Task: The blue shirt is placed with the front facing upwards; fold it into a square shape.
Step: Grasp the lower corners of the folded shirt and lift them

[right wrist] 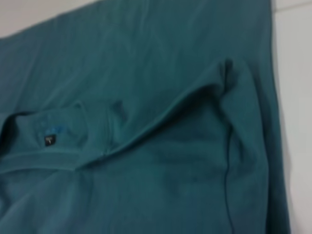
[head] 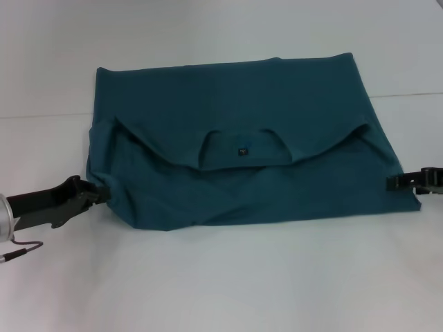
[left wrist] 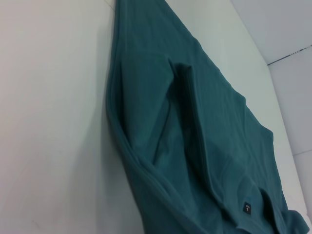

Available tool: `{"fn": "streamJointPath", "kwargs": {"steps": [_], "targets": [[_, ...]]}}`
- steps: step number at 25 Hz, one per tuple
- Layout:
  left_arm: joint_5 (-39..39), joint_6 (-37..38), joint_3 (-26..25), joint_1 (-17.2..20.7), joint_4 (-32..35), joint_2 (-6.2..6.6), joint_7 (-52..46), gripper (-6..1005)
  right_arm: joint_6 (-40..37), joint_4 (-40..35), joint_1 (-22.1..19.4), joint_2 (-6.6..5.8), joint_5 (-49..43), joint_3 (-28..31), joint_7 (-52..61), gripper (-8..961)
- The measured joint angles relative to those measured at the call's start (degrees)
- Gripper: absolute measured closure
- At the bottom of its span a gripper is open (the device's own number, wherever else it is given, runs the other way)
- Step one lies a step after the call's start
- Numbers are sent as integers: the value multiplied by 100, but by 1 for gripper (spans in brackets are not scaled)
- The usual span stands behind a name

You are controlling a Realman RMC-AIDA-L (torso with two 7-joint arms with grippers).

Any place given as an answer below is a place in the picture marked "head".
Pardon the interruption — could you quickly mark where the teal blue printed T-shirt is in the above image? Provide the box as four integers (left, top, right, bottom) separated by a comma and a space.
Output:
84, 52, 422, 232

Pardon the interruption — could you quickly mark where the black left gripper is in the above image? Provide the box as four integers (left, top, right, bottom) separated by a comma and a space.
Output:
6, 175, 111, 230

